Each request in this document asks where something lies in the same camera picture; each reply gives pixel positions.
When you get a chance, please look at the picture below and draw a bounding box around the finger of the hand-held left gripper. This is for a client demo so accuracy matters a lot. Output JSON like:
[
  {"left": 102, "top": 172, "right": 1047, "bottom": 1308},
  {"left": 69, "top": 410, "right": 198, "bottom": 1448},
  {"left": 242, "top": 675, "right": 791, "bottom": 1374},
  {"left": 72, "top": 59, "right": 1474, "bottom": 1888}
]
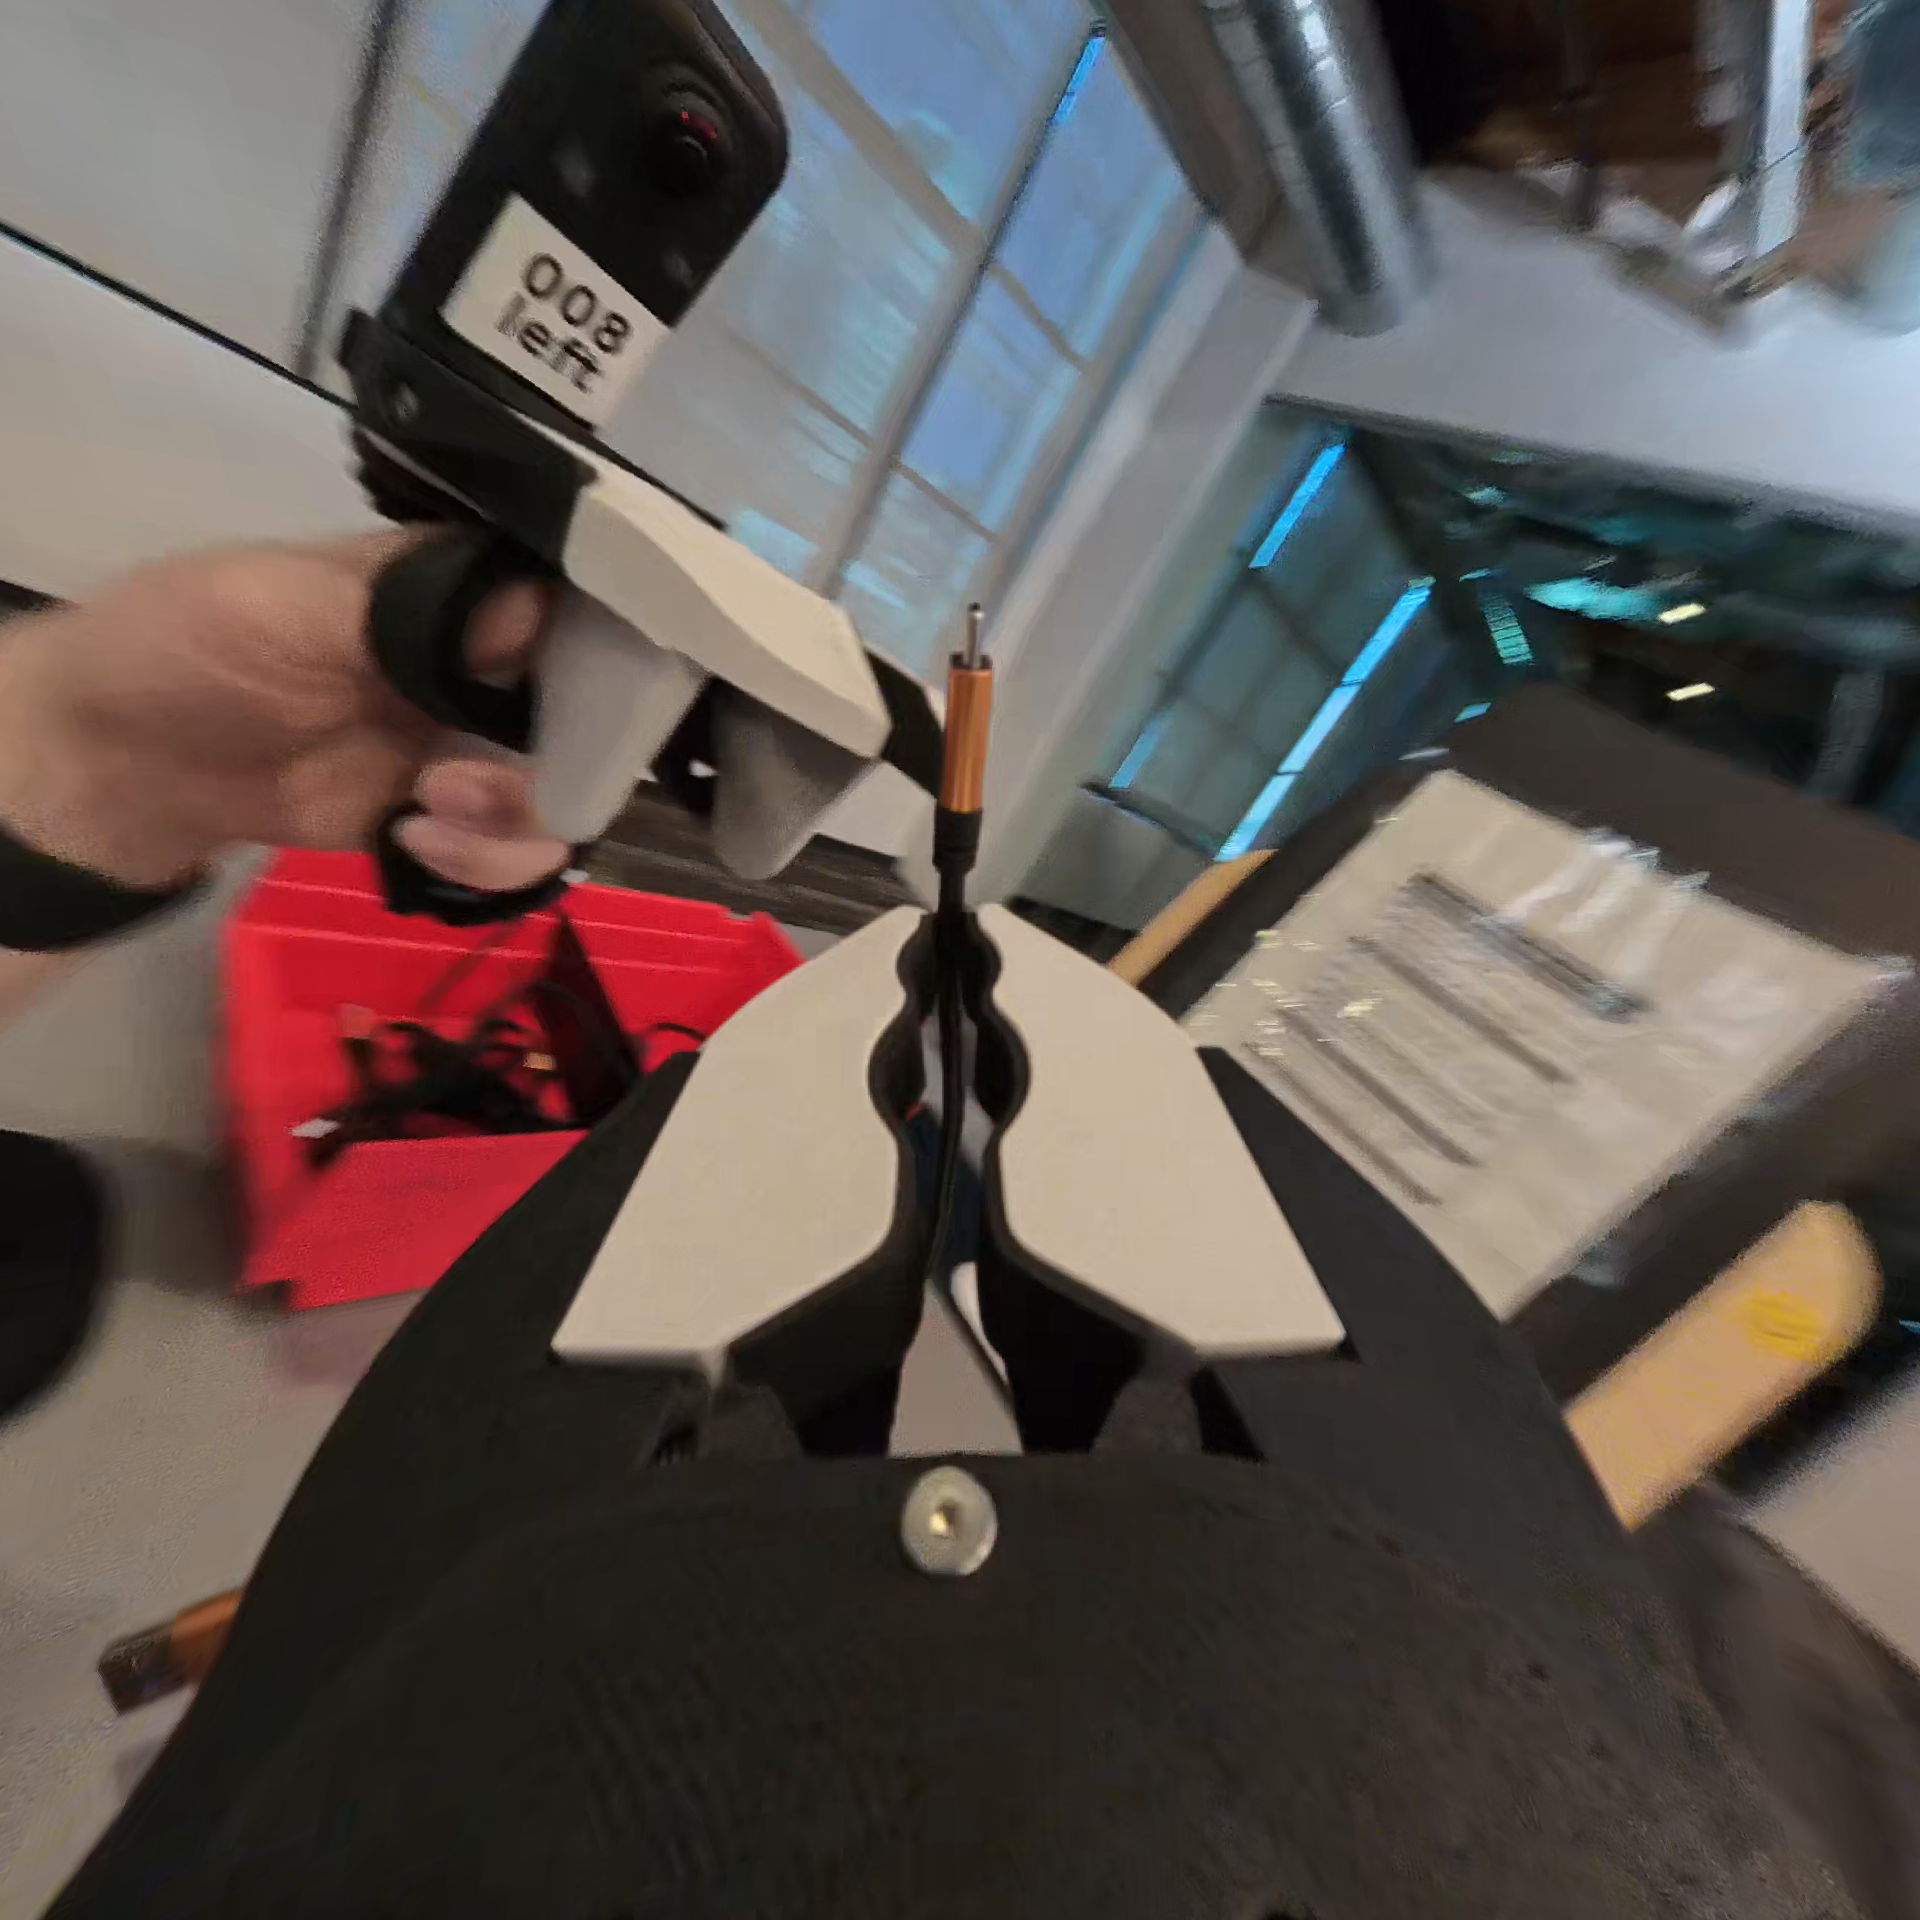
[{"left": 565, "top": 455, "right": 950, "bottom": 886}]

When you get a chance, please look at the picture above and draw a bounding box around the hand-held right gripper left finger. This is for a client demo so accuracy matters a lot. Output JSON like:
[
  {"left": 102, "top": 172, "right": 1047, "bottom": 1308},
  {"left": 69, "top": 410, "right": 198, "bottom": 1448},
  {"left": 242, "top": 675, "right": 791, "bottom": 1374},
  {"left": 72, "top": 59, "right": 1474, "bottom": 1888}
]
[{"left": 547, "top": 900, "right": 933, "bottom": 1454}]

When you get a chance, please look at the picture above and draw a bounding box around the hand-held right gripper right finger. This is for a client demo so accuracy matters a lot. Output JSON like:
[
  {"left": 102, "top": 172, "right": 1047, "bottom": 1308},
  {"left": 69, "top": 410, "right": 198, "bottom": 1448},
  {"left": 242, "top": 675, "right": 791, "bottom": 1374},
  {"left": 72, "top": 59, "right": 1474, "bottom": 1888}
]
[{"left": 976, "top": 900, "right": 1350, "bottom": 1454}]

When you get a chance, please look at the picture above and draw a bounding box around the black cable orange USB-C plug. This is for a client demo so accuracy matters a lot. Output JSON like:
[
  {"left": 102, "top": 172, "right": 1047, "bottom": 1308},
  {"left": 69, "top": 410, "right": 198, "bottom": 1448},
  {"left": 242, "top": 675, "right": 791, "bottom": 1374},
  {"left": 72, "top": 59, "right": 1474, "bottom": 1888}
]
[{"left": 914, "top": 598, "right": 998, "bottom": 1292}]

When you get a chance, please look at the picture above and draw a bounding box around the red plastic bin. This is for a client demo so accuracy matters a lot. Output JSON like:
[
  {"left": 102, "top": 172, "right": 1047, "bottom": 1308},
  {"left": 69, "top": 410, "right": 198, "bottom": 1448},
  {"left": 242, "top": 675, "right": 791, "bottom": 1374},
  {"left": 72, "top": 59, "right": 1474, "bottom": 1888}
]
[{"left": 221, "top": 843, "right": 807, "bottom": 1309}]

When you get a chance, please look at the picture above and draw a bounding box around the orange USB-A plug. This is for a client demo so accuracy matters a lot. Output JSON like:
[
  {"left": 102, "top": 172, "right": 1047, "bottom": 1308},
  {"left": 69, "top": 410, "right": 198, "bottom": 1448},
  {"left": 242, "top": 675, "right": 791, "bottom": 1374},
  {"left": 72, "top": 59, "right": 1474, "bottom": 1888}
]
[{"left": 95, "top": 1586, "right": 243, "bottom": 1714}]

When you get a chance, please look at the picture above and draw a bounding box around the person's left hand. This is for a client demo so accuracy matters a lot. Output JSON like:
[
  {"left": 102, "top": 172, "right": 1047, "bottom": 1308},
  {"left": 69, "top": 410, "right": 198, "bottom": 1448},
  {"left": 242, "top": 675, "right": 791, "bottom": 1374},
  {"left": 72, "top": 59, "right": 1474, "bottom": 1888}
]
[{"left": 0, "top": 527, "right": 576, "bottom": 894}]

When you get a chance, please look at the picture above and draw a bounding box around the large window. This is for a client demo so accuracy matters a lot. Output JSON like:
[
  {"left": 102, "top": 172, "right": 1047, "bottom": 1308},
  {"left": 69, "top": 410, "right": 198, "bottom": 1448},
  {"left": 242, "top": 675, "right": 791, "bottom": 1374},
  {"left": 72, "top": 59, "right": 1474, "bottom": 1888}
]
[{"left": 661, "top": 0, "right": 1250, "bottom": 639}]

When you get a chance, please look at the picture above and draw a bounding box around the paper sheet in plastic sleeve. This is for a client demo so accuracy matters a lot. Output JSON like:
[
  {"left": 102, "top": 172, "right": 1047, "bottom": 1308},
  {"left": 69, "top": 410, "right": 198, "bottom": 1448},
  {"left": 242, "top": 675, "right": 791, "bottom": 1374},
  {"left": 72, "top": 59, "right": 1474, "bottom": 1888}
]
[{"left": 1184, "top": 772, "right": 1906, "bottom": 1322}]

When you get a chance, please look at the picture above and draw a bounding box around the glass partition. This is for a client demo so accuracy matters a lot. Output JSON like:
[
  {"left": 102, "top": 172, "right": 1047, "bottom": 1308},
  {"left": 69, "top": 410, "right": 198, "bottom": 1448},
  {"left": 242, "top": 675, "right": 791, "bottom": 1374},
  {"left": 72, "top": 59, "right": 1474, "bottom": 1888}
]
[{"left": 1088, "top": 420, "right": 1509, "bottom": 864}]

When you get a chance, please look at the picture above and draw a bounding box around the person's dark clothing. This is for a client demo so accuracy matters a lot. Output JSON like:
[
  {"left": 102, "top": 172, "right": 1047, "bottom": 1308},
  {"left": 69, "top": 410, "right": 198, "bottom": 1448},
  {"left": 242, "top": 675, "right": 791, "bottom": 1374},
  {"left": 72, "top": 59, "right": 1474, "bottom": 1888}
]
[{"left": 0, "top": 1125, "right": 113, "bottom": 1426}]

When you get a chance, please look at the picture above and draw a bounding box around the black cable dark grey plug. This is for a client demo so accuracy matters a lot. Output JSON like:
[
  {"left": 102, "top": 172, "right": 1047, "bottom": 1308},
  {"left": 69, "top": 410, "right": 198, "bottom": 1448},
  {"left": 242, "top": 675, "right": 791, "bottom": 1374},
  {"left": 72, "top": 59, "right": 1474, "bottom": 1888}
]
[{"left": 298, "top": 908, "right": 706, "bottom": 1167}]

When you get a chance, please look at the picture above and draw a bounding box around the metal ventilation duct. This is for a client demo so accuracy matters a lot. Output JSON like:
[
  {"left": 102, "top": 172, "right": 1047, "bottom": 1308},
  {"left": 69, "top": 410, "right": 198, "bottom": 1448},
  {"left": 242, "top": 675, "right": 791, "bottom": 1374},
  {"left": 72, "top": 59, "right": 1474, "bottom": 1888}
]
[{"left": 1200, "top": 0, "right": 1445, "bottom": 339}]

